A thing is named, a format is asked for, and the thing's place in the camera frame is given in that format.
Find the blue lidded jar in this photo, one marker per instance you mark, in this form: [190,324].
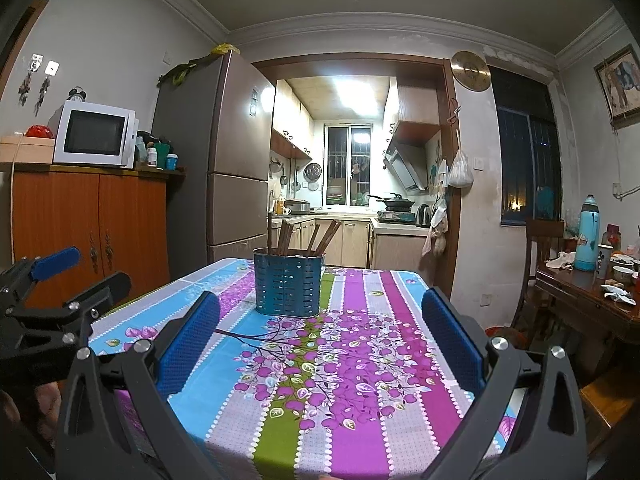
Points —
[172,162]

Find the white microwave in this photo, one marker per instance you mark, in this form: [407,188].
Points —
[92,132]

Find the green yellow leaf garland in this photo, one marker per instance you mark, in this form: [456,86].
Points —
[190,67]

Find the red round object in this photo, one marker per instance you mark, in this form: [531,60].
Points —
[39,131]

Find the black wok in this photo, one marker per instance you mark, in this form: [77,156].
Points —
[397,202]

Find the hanging kitchen cloths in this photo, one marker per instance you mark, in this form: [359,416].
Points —
[436,220]

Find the wooden stool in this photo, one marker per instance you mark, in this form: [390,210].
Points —
[610,400]

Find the barred kitchen window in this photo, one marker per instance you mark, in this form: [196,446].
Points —
[347,165]

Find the steel range hood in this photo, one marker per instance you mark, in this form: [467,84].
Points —
[406,165]

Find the green plastic container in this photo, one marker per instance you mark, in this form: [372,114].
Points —
[162,152]

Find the colourful floral tablecloth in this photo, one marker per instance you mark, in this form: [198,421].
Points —
[350,360]

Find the crumpled white cloth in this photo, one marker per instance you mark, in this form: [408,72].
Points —
[560,261]

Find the white ceramic bowl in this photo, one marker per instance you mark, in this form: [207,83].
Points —
[623,275]

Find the orange wooden cabinet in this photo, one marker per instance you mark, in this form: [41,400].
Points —
[75,230]

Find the wooden doorway frame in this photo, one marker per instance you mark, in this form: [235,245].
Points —
[450,185]

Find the gas stove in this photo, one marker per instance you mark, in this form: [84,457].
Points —
[397,216]

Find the blue thermos flask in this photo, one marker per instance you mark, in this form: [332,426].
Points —
[586,240]

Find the person's left hand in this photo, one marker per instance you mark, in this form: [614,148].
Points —
[52,410]

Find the red jar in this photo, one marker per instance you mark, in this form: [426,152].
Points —
[614,237]

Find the white pill bottle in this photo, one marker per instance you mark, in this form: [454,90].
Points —
[152,156]

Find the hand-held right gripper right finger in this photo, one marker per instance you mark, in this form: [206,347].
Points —
[452,342]

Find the golden round wall clock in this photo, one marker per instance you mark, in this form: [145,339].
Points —
[470,71]

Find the cream kitchen wall cabinet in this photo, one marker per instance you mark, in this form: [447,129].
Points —
[290,115]
[415,105]

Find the hanging round strainers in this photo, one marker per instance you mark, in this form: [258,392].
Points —
[312,172]

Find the framed elephant picture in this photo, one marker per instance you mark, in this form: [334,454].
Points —
[622,85]

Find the grey refrigerator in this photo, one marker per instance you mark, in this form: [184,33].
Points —
[235,150]

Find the dark wooden chair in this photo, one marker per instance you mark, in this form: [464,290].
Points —
[542,245]

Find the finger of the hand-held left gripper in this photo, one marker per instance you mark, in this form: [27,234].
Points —
[107,290]
[57,262]

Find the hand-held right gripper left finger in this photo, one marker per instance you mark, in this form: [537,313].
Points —
[192,345]

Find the set of wooden chopsticks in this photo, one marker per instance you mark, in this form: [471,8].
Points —
[286,240]

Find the red floor basin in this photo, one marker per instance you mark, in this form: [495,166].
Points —
[497,332]

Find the cream cardboard box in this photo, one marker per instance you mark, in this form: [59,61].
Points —
[27,149]

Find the cream kitchen base cabinets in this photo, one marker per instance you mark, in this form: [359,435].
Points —
[400,245]

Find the dark room window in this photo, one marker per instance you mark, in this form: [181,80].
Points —
[525,160]

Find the blue perforated utensil holder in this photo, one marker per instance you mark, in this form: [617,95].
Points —
[287,285]

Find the printed white cup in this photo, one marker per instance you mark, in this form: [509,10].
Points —
[605,262]

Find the kitchen ceiling light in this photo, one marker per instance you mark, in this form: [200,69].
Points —
[357,92]

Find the white plastic bag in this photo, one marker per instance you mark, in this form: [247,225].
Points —
[460,172]

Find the steel electric kettle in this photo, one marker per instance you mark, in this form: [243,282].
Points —
[424,216]

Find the small alarm clock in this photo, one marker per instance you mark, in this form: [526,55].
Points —
[76,94]

